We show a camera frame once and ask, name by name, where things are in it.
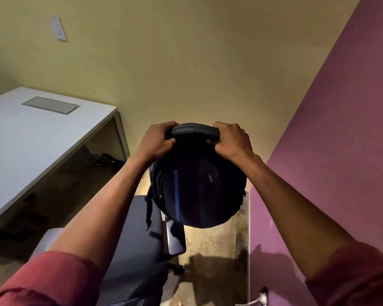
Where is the person's left hand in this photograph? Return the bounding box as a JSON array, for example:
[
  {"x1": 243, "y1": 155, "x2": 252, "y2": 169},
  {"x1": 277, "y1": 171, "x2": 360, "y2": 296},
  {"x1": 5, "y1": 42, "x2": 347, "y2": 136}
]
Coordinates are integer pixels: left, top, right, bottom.
[{"x1": 134, "y1": 121, "x2": 180, "y2": 164}]

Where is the person's right hand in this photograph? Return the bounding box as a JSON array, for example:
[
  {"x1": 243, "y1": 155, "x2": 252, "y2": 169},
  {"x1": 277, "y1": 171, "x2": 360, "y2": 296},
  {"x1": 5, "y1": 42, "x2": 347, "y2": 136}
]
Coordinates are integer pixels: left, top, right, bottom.
[{"x1": 212, "y1": 121, "x2": 256, "y2": 168}]

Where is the black backpack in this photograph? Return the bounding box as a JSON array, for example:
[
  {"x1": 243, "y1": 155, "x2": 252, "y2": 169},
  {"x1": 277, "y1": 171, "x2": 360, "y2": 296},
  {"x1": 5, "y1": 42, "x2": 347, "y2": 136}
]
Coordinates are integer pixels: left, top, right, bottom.
[{"x1": 145, "y1": 122, "x2": 248, "y2": 232}]

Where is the black office chair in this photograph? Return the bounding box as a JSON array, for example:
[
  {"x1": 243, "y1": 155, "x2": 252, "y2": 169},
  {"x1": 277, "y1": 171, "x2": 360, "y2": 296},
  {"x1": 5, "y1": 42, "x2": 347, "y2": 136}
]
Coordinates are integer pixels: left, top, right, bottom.
[{"x1": 30, "y1": 195, "x2": 187, "y2": 306}]

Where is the person's left forearm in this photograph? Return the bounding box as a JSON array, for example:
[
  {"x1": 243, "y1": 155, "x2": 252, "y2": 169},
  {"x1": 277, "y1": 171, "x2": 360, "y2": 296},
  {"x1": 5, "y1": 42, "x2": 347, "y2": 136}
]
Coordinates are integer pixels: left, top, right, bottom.
[{"x1": 49, "y1": 154, "x2": 151, "y2": 271}]

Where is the person's right forearm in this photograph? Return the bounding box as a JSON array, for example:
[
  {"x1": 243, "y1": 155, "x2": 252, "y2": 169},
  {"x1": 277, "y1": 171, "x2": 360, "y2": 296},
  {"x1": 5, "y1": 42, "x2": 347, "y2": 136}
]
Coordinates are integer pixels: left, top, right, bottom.
[{"x1": 241, "y1": 153, "x2": 355, "y2": 279}]

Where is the black power strip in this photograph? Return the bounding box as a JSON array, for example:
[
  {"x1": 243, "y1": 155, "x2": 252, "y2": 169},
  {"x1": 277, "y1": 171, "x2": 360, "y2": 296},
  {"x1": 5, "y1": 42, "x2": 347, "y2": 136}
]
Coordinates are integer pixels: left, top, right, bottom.
[{"x1": 94, "y1": 153, "x2": 126, "y2": 171}]

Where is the grey table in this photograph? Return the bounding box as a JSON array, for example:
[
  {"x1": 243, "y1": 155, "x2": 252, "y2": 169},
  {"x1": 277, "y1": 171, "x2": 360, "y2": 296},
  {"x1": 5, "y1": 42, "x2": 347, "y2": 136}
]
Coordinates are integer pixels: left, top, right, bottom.
[{"x1": 0, "y1": 87, "x2": 131, "y2": 228}]

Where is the maroon left sleeve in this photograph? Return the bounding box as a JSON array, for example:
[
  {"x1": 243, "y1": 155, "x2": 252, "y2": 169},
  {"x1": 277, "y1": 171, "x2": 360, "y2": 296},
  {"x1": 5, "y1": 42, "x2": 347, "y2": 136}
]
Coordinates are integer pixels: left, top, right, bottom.
[{"x1": 0, "y1": 251, "x2": 104, "y2": 306}]

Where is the maroon sleeve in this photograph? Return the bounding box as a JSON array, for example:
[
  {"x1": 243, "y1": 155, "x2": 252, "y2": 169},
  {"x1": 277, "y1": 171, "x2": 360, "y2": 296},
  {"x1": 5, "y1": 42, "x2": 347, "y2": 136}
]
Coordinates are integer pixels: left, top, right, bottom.
[
  {"x1": 306, "y1": 240, "x2": 383, "y2": 306},
  {"x1": 0, "y1": 251, "x2": 104, "y2": 306}
]

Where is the maroon right sleeve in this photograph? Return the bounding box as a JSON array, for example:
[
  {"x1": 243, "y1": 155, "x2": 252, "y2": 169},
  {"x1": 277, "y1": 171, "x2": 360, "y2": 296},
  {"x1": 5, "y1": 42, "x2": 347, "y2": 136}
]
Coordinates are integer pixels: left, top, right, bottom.
[{"x1": 306, "y1": 240, "x2": 383, "y2": 306}]

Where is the grey table cable hatch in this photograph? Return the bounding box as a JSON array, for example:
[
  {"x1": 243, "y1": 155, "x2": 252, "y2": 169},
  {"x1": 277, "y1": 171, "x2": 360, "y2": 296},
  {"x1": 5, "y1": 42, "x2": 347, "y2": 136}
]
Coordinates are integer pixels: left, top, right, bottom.
[{"x1": 21, "y1": 96, "x2": 81, "y2": 116}]

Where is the white wall switch plate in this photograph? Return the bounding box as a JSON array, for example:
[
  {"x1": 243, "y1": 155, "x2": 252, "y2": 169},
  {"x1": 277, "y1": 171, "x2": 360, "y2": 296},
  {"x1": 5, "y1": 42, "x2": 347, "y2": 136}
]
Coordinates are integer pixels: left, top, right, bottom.
[{"x1": 49, "y1": 15, "x2": 68, "y2": 42}]

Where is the white cable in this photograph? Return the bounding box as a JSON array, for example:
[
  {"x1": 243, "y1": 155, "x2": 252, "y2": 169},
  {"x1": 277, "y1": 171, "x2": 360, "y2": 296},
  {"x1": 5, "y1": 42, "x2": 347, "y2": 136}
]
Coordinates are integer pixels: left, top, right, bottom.
[{"x1": 234, "y1": 286, "x2": 270, "y2": 306}]

